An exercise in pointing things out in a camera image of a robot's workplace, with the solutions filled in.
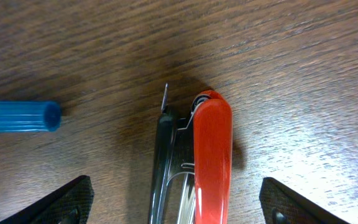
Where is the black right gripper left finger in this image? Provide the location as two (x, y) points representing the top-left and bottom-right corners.
(0, 175), (94, 224)

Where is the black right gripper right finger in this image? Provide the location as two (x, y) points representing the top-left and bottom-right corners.
(259, 177), (348, 224)

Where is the red black stapler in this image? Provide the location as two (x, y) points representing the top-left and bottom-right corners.
(148, 90), (233, 223)

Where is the blue white marker pen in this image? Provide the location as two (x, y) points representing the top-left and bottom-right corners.
(0, 101), (62, 133)

